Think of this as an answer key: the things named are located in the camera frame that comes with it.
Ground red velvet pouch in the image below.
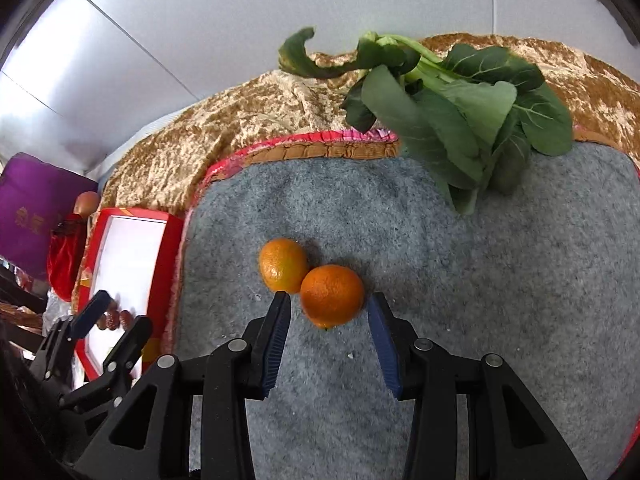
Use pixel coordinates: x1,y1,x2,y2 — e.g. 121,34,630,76
46,212,88,302

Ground dark wooden furniture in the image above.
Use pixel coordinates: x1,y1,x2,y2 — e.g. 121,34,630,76
0,257,51,356

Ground leafy green vegetable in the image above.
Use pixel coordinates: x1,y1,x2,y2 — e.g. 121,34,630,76
277,27,575,216

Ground clear plastic bag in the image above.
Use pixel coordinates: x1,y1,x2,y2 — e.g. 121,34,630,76
42,290,76,336

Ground red box with white inside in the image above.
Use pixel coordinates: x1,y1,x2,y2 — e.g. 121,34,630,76
74,206,185,383

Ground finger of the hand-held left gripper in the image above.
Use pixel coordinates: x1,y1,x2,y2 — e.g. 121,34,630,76
60,316,153,409
30,289,113,387

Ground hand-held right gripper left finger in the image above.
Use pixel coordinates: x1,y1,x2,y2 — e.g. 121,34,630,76
72,290,293,480

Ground gold velvet cloth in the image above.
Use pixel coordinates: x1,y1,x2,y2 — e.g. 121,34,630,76
97,32,640,211

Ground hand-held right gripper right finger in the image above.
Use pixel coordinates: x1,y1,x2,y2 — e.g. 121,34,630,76
367,291,588,480

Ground grey felt mat red trim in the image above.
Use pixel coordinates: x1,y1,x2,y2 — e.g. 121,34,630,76
167,130,640,480

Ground orange tangerine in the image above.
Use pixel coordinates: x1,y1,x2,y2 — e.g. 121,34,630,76
258,238,309,294
300,264,366,330

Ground purple box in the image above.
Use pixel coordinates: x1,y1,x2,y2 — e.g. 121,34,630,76
0,152,98,281

